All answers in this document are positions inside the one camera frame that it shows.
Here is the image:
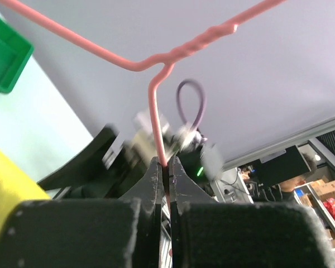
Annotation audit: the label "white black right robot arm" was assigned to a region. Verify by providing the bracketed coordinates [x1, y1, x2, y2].
[38, 125, 221, 199]

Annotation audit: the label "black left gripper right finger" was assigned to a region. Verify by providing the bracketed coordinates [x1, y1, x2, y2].
[169, 158, 335, 267]

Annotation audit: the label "green plastic tray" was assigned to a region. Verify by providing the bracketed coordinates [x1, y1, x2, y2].
[0, 18, 34, 94]

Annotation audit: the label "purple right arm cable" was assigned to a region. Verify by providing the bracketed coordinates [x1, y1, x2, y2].
[175, 79, 207, 132]

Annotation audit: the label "person in background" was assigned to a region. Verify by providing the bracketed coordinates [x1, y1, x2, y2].
[278, 167, 317, 202]

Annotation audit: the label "yellow trousers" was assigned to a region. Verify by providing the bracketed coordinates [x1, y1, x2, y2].
[0, 151, 50, 230]

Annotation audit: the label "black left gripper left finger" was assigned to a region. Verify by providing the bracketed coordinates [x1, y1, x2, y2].
[0, 158, 162, 267]

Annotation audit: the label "black monitor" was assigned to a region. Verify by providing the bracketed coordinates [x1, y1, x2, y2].
[252, 146, 311, 186]

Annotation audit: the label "pink wire hanger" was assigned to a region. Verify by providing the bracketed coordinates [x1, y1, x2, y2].
[0, 0, 283, 201]

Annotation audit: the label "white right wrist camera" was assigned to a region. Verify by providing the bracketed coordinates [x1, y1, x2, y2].
[133, 109, 172, 147]

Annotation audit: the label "storage shelf with boxes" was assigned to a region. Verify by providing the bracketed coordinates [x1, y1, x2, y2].
[294, 176, 335, 251]

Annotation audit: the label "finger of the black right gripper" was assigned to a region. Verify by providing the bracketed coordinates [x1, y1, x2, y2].
[37, 125, 119, 195]

